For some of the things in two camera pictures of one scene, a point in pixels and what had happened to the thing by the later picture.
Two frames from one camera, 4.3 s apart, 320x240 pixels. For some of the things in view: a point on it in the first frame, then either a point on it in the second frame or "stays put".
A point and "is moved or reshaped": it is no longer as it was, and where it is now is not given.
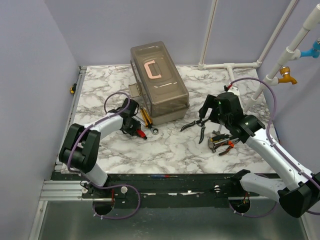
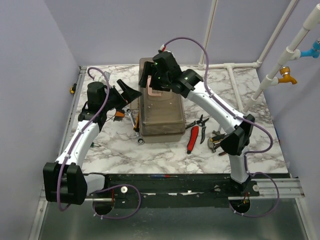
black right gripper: x=209 y=103 -> x=148 y=71
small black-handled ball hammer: x=218 y=132 stays put
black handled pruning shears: x=200 y=122 stays put
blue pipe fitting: x=314 y=52 stays put
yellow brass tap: x=285 y=71 stays put
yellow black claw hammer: x=211 y=140 stays put
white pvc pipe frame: x=291 y=53 stays put
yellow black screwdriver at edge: x=72 y=89 stays put
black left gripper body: x=134 y=125 -> x=115 y=100
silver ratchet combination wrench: x=154 y=130 -> x=140 y=140
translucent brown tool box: x=156 y=80 is moved or reshaped
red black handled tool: x=141 y=134 -> x=193 y=135
